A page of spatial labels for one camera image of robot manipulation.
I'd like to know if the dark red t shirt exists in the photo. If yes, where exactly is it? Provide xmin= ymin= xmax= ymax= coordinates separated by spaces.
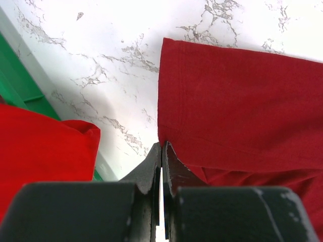
xmin=157 ymin=38 xmax=322 ymax=233

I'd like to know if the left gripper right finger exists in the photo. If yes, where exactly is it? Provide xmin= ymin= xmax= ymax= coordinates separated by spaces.
xmin=162 ymin=142 xmax=319 ymax=241

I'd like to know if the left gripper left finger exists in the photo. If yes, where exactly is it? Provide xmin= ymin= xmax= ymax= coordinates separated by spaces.
xmin=1 ymin=143 xmax=162 ymax=241

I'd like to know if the green plastic basket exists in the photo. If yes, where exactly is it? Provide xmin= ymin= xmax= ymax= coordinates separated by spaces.
xmin=0 ymin=32 xmax=106 ymax=182

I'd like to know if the bright red t shirt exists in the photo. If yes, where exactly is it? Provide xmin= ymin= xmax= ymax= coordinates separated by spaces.
xmin=1 ymin=104 xmax=101 ymax=218

